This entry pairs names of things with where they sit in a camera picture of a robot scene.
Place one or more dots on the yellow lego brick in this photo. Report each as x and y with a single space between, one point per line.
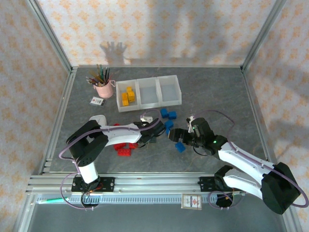
125 96
125 103
131 96
129 89

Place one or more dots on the green pencil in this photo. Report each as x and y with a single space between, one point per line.
99 72

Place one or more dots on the yellow pencil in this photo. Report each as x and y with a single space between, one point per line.
94 76

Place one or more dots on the red pencil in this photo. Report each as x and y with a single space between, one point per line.
91 80

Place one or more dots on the aluminium frame post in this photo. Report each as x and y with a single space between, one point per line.
50 36
262 36

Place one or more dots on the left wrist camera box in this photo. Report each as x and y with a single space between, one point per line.
146 118

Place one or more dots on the blue lego brick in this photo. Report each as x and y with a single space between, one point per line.
169 124
167 132
164 112
172 115
179 147

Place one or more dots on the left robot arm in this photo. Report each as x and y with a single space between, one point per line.
120 134

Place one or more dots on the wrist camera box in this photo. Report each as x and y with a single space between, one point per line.
146 118
190 120

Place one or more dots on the teal pencil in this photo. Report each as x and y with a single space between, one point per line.
103 75

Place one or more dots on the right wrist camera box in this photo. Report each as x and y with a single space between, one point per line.
190 120

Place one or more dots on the aluminium side rail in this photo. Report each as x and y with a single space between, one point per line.
251 96
59 120

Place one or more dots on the pink cup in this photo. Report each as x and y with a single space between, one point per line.
104 91

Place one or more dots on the thin aluminium rear rail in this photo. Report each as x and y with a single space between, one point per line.
157 66

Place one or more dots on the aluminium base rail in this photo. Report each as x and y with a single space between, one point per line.
157 181

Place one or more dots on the small white card packet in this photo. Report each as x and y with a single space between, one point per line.
98 101

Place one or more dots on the long red lego brick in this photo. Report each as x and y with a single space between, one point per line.
124 152

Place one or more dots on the dark pencil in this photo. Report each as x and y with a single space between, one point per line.
107 75

